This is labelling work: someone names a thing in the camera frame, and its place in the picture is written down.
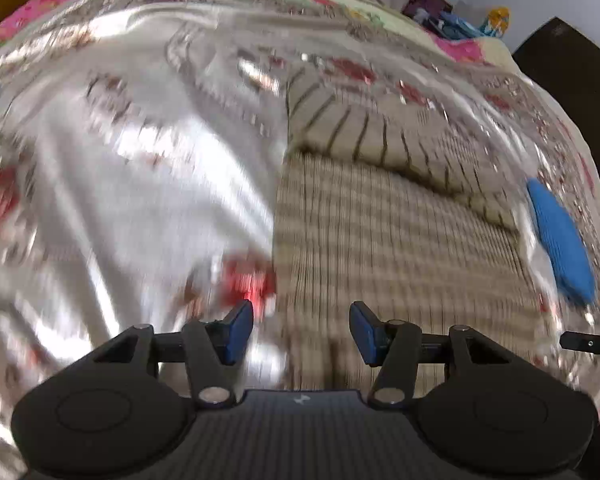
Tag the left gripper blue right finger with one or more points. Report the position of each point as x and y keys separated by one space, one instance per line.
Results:
x=393 y=347

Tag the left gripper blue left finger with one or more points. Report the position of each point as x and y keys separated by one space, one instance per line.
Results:
x=210 y=349

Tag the beige striped knit sweater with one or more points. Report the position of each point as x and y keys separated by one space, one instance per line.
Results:
x=348 y=231

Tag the pile of colourful clothes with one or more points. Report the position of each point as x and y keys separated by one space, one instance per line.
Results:
x=458 y=21

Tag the blue knit garment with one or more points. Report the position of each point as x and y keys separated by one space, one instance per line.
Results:
x=562 y=242

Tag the silver floral satin bedspread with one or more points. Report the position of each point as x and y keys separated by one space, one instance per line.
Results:
x=143 y=142

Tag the dark wooden furniture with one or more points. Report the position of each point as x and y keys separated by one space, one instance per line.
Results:
x=567 y=65

